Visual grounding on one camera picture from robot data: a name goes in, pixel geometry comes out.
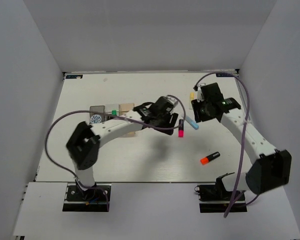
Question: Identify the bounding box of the orange black highlighter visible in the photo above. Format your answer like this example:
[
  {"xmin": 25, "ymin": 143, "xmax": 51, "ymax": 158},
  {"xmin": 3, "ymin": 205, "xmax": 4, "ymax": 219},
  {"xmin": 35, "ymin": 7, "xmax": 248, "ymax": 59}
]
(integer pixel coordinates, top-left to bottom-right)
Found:
[{"xmin": 200, "ymin": 151, "xmax": 220, "ymax": 165}]

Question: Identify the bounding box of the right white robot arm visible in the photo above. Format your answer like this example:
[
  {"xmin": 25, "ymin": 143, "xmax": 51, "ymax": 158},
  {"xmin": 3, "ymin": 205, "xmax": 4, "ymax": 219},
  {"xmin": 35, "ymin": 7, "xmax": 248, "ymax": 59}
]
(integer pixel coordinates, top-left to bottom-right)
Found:
[{"xmin": 191, "ymin": 83, "xmax": 292, "ymax": 200}]

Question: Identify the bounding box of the blue table label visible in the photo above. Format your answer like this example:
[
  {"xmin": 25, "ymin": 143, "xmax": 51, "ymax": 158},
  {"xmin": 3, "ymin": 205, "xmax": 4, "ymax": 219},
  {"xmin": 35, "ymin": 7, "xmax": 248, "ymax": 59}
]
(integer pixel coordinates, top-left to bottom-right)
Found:
[
  {"xmin": 215, "ymin": 72, "xmax": 233, "ymax": 78},
  {"xmin": 65, "ymin": 74, "xmax": 83, "ymax": 79}
]

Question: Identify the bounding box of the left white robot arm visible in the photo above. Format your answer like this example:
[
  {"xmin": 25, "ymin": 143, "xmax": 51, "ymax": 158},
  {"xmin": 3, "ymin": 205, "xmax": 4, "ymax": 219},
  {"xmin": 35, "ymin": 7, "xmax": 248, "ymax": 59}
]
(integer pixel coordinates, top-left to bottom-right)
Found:
[{"xmin": 66, "ymin": 96, "xmax": 178, "ymax": 200}]

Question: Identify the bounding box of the left blue table label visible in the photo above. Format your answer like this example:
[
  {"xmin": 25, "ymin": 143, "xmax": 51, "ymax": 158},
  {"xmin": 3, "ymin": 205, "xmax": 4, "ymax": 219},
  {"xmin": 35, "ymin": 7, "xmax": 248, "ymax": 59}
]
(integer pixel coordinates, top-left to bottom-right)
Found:
[{"xmin": 65, "ymin": 74, "xmax": 83, "ymax": 79}]

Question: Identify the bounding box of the orange transparent container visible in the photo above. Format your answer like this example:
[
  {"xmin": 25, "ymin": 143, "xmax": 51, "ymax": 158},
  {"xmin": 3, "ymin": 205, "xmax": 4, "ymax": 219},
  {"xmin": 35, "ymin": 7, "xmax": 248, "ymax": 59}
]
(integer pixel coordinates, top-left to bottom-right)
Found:
[{"xmin": 118, "ymin": 103, "xmax": 136, "ymax": 138}]

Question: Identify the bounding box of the clear transparent container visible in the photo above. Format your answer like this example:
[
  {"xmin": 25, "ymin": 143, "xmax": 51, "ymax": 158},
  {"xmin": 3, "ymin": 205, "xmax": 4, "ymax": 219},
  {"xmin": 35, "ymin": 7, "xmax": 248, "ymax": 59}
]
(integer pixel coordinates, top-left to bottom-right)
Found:
[{"xmin": 104, "ymin": 103, "xmax": 120, "ymax": 116}]

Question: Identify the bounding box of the grey transparent container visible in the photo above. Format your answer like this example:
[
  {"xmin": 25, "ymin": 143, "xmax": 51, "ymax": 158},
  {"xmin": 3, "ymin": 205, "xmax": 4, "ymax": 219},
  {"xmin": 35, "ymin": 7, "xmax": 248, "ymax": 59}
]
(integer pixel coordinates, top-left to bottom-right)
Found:
[{"xmin": 89, "ymin": 105, "xmax": 105, "ymax": 118}]

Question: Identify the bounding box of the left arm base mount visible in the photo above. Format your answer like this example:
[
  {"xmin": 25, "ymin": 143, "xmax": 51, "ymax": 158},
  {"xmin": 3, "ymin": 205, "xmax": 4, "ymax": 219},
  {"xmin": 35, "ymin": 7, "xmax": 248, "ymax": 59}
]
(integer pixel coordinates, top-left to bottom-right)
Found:
[{"xmin": 62, "ymin": 184, "xmax": 112, "ymax": 213}]

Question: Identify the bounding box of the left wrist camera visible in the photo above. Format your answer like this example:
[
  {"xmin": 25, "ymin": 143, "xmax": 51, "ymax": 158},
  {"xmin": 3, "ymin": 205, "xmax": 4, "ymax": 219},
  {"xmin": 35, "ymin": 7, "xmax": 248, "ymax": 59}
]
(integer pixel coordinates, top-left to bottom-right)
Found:
[{"xmin": 165, "ymin": 95, "xmax": 179, "ymax": 108}]

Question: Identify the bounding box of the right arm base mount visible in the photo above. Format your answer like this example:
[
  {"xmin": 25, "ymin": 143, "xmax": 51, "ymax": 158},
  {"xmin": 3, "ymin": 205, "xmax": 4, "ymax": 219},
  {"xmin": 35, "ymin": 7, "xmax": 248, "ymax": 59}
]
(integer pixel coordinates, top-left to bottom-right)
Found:
[{"xmin": 194, "ymin": 172, "xmax": 234, "ymax": 214}]

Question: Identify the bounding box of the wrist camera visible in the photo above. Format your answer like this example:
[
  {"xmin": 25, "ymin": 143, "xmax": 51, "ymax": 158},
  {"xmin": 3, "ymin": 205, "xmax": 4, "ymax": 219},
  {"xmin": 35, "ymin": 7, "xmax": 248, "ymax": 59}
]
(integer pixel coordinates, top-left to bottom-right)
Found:
[
  {"xmin": 193, "ymin": 83, "xmax": 206, "ymax": 102},
  {"xmin": 165, "ymin": 95, "xmax": 179, "ymax": 108}
]

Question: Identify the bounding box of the green black highlighter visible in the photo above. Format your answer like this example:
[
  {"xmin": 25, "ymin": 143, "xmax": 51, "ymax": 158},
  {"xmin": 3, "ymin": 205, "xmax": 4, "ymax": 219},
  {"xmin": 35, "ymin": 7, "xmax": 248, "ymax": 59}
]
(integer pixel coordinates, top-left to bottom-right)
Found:
[{"xmin": 111, "ymin": 110, "xmax": 117, "ymax": 116}]

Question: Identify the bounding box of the pastel blue highlighter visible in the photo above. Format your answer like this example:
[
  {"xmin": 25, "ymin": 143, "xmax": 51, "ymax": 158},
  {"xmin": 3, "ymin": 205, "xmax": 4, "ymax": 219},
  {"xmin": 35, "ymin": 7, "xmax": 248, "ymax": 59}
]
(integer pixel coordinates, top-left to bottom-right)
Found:
[{"xmin": 184, "ymin": 115, "xmax": 199, "ymax": 130}]

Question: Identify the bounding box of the pastel yellow highlighter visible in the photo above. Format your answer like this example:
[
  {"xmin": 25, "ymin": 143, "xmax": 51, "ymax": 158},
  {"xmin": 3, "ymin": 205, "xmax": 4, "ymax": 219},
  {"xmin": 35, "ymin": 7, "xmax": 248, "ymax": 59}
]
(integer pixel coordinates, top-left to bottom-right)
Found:
[{"xmin": 189, "ymin": 92, "xmax": 196, "ymax": 110}]

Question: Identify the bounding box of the right blue table label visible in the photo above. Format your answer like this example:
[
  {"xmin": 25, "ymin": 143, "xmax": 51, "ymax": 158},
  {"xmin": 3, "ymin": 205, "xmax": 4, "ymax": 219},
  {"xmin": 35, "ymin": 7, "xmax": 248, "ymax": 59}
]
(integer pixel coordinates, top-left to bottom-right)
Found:
[{"xmin": 215, "ymin": 72, "xmax": 233, "ymax": 78}]

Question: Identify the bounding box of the purple cable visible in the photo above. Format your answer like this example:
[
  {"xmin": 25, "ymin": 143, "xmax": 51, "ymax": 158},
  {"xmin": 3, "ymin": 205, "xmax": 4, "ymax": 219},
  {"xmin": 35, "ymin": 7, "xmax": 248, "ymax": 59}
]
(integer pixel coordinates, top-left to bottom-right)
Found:
[
  {"xmin": 192, "ymin": 71, "xmax": 261, "ymax": 219},
  {"xmin": 45, "ymin": 94, "xmax": 186, "ymax": 211}
]

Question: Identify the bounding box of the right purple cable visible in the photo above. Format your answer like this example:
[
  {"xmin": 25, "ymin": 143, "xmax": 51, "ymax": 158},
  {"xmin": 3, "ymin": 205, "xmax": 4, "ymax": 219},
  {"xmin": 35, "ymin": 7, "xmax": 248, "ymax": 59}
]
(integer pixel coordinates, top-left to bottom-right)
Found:
[{"xmin": 192, "ymin": 71, "xmax": 261, "ymax": 219}]

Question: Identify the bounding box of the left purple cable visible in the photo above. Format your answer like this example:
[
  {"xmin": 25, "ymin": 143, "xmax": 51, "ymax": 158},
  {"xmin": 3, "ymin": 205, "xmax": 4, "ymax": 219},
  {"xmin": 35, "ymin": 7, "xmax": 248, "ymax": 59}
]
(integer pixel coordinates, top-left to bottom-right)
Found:
[{"xmin": 45, "ymin": 94, "xmax": 186, "ymax": 211}]

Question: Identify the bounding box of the pink black highlighter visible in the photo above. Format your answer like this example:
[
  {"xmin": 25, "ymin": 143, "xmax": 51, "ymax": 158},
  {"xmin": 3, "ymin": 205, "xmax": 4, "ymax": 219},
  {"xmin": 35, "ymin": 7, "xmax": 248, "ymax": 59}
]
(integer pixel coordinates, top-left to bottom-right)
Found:
[{"xmin": 178, "ymin": 119, "xmax": 184, "ymax": 138}]

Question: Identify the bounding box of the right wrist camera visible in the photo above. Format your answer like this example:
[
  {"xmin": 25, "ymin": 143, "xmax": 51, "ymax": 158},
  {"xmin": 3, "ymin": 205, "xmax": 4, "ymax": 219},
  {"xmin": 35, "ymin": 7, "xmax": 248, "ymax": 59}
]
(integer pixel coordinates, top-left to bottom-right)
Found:
[{"xmin": 193, "ymin": 83, "xmax": 206, "ymax": 102}]

